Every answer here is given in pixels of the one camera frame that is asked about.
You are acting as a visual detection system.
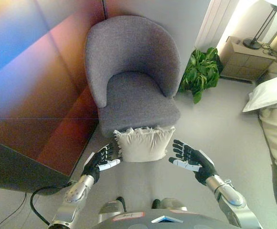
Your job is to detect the silver robot leg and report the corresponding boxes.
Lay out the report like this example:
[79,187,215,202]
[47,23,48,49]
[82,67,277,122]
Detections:
[97,196,127,222]
[151,198,188,213]

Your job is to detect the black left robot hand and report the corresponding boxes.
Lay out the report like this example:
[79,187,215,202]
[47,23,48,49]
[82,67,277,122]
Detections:
[82,140,122,185]

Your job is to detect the thin black floor cable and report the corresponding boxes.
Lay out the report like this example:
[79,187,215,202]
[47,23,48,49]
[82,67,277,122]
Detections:
[0,192,28,229]

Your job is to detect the silver right robot leg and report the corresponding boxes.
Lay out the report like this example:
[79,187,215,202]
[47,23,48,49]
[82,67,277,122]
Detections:
[151,198,188,213]

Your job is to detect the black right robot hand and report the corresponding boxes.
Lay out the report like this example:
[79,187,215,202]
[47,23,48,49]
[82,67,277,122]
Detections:
[168,139,218,187]

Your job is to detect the silver left robot leg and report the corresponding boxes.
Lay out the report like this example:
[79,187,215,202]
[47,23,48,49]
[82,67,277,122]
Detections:
[97,196,127,222]

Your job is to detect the dark glossy cabinet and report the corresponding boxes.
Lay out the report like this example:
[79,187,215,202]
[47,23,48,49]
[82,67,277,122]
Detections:
[0,0,109,196]

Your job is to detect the green potted plant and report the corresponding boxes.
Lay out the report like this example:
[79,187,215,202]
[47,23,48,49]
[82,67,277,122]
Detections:
[178,47,223,104]

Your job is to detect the tangled cable on nightstand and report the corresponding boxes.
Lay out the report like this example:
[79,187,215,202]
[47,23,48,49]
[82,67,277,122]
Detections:
[260,42,277,56]

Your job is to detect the beige wooden nightstand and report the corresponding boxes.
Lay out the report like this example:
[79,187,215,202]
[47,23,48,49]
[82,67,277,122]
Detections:
[220,35,277,81]

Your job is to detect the white frilled pillow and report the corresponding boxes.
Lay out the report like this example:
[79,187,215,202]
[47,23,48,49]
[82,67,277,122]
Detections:
[113,126,176,163]

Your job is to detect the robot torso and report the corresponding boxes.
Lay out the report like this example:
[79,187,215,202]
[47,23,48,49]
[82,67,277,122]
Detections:
[90,209,232,229]

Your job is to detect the black floor lamp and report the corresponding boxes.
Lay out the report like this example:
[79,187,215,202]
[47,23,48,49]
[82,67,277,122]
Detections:
[243,0,277,50]

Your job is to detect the white bed pillow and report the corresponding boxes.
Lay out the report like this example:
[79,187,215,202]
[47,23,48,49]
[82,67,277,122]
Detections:
[242,73,277,113]

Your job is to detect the grey fabric armchair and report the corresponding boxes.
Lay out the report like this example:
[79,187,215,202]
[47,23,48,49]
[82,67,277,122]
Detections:
[84,15,182,138]

